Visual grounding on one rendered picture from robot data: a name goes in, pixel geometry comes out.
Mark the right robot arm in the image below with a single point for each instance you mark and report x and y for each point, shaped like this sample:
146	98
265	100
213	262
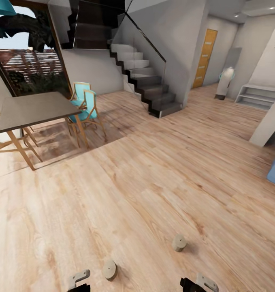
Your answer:
198	286

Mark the fixed window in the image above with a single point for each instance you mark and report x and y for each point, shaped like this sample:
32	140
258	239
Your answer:
30	55

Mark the pillar candle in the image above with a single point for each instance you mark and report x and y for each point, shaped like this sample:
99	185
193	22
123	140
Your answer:
110	270
178	243

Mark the standing mirror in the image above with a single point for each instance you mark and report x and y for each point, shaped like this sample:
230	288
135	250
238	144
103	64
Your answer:
228	72

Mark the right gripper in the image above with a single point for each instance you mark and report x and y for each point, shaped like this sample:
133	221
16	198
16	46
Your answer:
188	285

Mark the door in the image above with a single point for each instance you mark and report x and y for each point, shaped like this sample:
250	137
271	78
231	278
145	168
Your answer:
204	58

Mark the breakfast table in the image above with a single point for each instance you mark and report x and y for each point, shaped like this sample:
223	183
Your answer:
24	111

